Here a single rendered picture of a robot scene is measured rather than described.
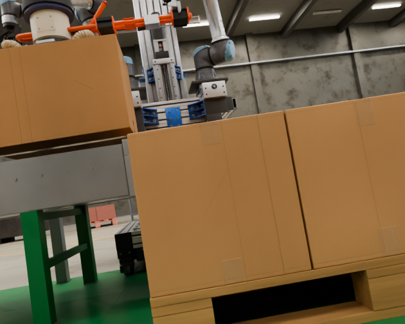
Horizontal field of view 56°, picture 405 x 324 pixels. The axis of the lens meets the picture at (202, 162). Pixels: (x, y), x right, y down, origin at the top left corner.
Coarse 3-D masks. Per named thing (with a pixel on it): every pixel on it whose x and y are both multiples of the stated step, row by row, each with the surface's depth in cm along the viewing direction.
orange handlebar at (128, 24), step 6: (126, 18) 175; (132, 18) 175; (138, 18) 175; (162, 18) 176; (168, 18) 177; (90, 24) 173; (114, 24) 174; (120, 24) 175; (126, 24) 175; (132, 24) 176; (138, 24) 179; (144, 24) 179; (72, 30) 173; (78, 30) 173; (18, 36) 171; (24, 36) 171; (30, 36) 171
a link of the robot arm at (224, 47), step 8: (208, 0) 224; (216, 0) 226; (208, 8) 226; (216, 8) 225; (208, 16) 227; (216, 16) 226; (216, 24) 226; (216, 32) 227; (224, 32) 229; (216, 40) 227; (224, 40) 226; (216, 48) 228; (224, 48) 226; (232, 48) 229; (216, 56) 229; (224, 56) 227; (232, 56) 228; (216, 64) 234
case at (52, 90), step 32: (0, 64) 152; (32, 64) 153; (64, 64) 154; (96, 64) 155; (0, 96) 151; (32, 96) 152; (64, 96) 153; (96, 96) 154; (128, 96) 169; (0, 128) 150; (32, 128) 150; (64, 128) 151; (96, 128) 152; (128, 128) 155
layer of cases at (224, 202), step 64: (192, 128) 94; (256, 128) 94; (320, 128) 95; (384, 128) 96; (192, 192) 92; (256, 192) 93; (320, 192) 94; (384, 192) 94; (192, 256) 91; (256, 256) 91; (320, 256) 92; (384, 256) 93
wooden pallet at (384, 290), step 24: (360, 264) 92; (384, 264) 92; (216, 288) 90; (240, 288) 90; (264, 288) 133; (360, 288) 97; (384, 288) 92; (168, 312) 89; (192, 312) 89; (312, 312) 97; (336, 312) 95; (360, 312) 92; (384, 312) 91
